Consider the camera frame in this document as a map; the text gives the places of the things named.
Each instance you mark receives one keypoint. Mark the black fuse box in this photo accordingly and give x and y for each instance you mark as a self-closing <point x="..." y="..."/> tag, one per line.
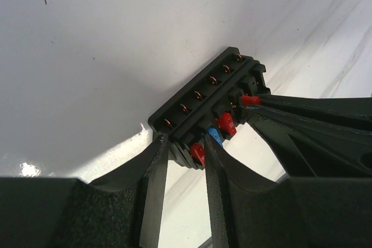
<point x="216" y="89"/>

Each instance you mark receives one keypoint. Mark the red blade fuse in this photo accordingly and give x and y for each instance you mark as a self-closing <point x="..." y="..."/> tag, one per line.
<point x="226" y="124"/>
<point x="197" y="152"/>
<point x="250" y="100"/>

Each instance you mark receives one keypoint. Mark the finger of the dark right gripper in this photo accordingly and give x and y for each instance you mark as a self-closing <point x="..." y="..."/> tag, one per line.
<point x="311" y="148"/>
<point x="347" y="112"/>

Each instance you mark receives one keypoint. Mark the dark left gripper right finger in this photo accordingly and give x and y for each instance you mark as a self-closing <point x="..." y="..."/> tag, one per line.
<point x="249" y="210"/>

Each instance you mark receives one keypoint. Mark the blue blade fuse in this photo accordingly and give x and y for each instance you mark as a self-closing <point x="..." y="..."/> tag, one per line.
<point x="215" y="134"/>

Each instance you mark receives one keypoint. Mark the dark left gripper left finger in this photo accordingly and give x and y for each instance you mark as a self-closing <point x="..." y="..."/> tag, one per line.
<point x="122" y="208"/>

